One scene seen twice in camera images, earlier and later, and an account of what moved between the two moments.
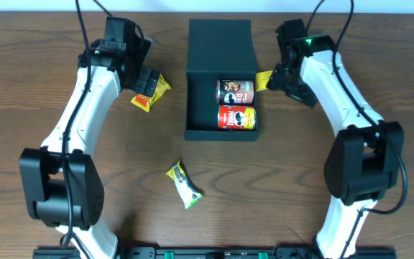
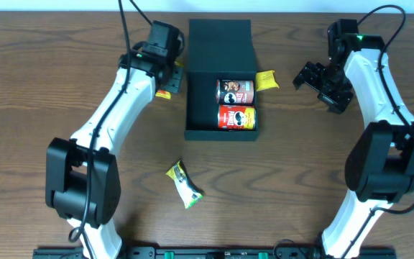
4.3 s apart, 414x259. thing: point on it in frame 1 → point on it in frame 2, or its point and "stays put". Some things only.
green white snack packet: (189, 193) stays put
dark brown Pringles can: (234, 91) stays put
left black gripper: (148, 81) → (175, 80)
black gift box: (218, 49) stays put
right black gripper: (279, 80) → (326, 88)
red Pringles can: (236, 117) stays put
